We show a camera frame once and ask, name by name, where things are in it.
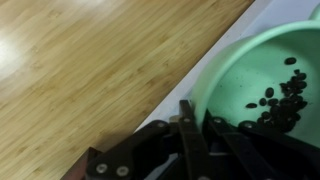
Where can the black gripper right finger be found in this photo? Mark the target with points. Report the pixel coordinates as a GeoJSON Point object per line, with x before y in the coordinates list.
{"type": "Point", "coordinates": [266, 150]}

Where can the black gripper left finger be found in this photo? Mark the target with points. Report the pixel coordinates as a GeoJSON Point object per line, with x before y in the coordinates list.
{"type": "Point", "coordinates": [133, 150]}

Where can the light green bowl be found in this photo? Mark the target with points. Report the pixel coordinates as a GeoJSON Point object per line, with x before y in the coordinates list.
{"type": "Point", "coordinates": [240, 73]}

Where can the scattered coffee beans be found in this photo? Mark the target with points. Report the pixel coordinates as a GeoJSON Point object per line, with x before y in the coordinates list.
{"type": "Point", "coordinates": [286, 106]}

